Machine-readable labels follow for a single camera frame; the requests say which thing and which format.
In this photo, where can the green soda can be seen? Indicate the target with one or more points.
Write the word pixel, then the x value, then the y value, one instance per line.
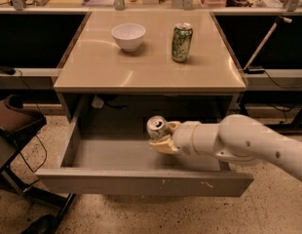
pixel 181 41

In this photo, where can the open grey top drawer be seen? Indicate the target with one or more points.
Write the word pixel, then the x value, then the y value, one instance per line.
pixel 107 151

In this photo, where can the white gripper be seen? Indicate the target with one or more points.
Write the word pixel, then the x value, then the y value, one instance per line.
pixel 184 137

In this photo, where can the white crushed 7up can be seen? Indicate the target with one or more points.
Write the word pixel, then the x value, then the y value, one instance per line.
pixel 158 127

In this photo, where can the black table leg stand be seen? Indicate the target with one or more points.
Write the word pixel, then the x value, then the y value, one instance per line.
pixel 242 109

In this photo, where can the white ceramic bowl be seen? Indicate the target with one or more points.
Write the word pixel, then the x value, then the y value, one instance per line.
pixel 128 36

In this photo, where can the black power adapter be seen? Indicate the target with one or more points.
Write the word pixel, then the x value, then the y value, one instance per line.
pixel 7 70

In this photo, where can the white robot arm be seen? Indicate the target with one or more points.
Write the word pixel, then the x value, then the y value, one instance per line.
pixel 236 139

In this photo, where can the dark brown chair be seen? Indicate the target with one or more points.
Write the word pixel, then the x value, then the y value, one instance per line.
pixel 18 126

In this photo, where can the beige cabinet counter unit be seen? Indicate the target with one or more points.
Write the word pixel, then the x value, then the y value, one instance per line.
pixel 97 66

